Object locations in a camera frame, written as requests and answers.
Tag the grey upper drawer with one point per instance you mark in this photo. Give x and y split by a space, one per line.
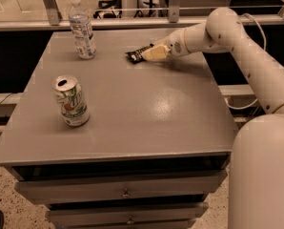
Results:
111 188

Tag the black office chair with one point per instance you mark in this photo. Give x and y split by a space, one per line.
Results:
107 9

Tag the black rxbar chocolate bar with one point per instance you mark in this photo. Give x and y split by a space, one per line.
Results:
136 56

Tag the clear plastic water bottle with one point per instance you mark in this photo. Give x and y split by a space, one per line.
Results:
81 28

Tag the metal upper drawer knob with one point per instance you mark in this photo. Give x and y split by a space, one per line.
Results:
126 194

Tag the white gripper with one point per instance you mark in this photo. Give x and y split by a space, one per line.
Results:
174 43

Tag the metal lower drawer knob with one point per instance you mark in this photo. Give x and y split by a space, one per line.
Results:
130 221

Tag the grey drawer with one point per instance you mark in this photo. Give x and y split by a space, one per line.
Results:
111 188
118 216

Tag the grey lower drawer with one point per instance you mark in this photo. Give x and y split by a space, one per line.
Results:
118 216

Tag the grey drawer cabinet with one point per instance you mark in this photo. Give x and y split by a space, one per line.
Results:
145 119

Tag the metal drawer knob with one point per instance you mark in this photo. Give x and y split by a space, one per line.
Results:
126 194
130 221

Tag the white green 7up can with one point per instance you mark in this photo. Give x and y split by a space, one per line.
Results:
70 100

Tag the metal railing frame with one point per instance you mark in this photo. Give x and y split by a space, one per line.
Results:
52 15

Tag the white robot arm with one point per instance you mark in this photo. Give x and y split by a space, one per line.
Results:
256 182

